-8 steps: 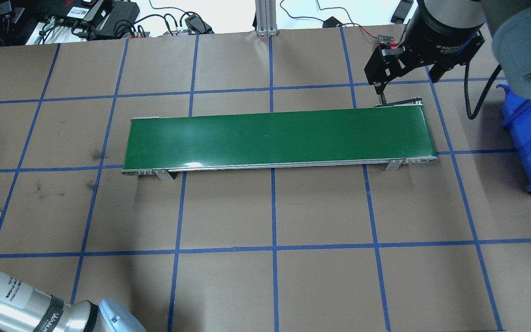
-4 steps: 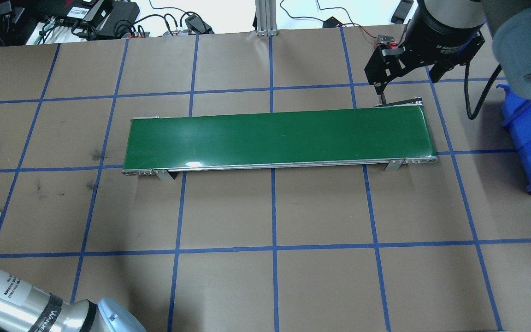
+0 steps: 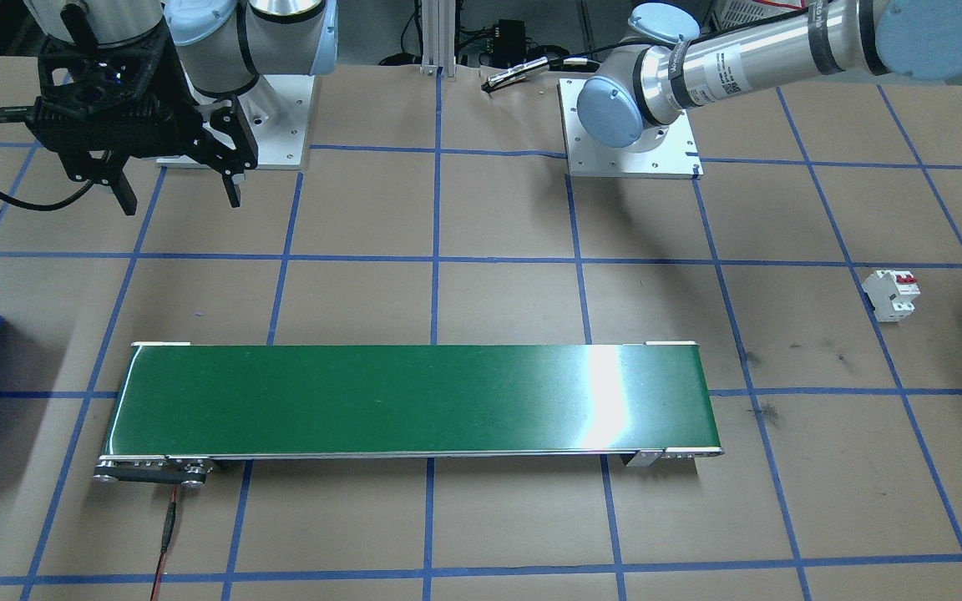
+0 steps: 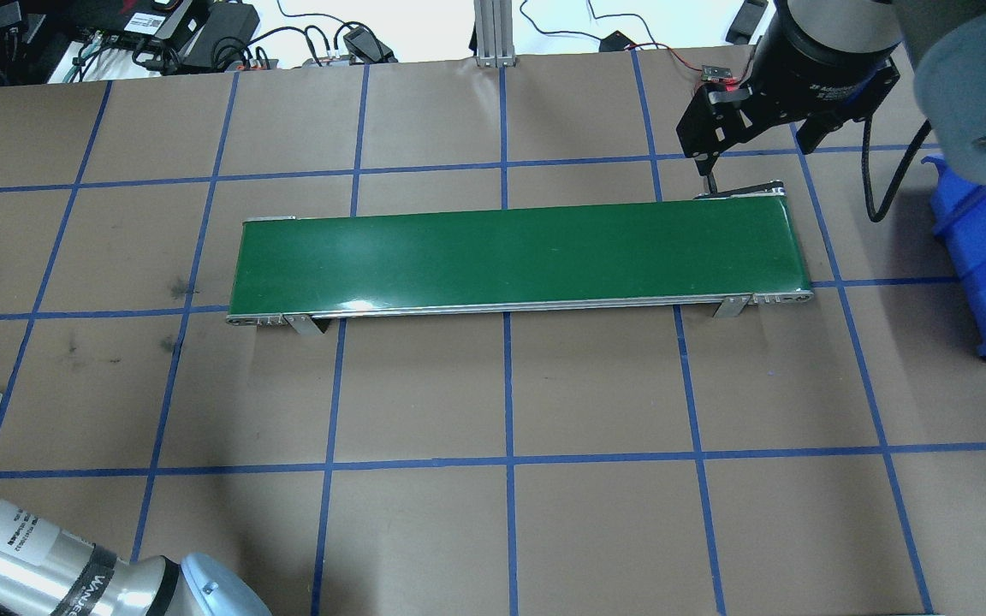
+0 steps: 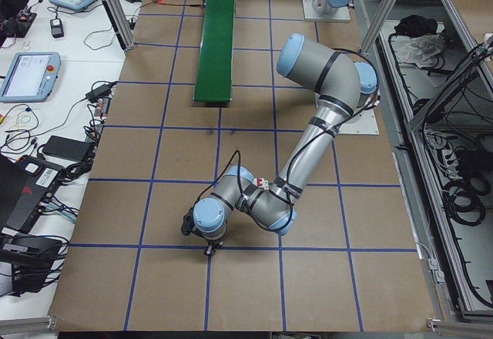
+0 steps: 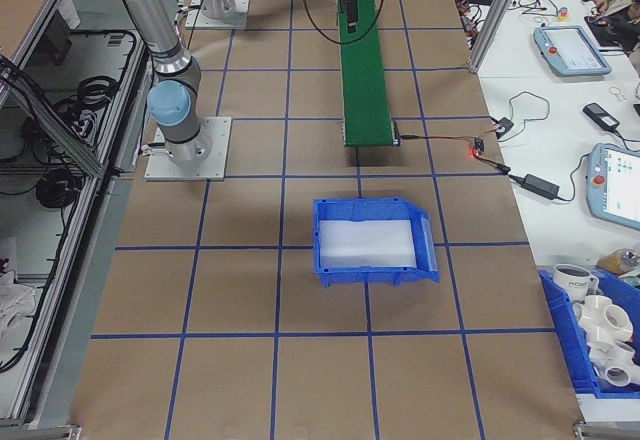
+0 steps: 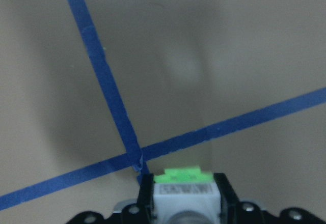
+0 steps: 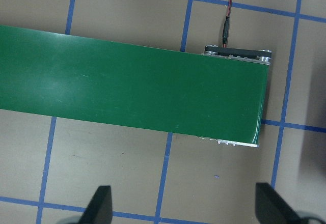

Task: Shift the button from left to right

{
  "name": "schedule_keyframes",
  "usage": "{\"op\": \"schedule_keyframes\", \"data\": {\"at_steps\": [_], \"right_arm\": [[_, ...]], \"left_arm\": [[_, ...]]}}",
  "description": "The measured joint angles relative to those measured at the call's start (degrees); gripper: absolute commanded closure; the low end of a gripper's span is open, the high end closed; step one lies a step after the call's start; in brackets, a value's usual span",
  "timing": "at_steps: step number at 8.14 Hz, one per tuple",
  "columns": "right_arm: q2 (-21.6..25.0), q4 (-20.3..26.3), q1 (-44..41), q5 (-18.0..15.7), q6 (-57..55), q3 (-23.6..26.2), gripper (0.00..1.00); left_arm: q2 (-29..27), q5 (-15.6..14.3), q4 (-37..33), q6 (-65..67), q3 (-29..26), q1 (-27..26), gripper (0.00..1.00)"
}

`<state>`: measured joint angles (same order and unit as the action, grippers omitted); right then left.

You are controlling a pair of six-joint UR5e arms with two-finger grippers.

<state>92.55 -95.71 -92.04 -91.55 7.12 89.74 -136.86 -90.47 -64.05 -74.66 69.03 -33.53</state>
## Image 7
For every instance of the green push button switch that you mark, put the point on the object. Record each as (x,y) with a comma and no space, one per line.
(186,196)

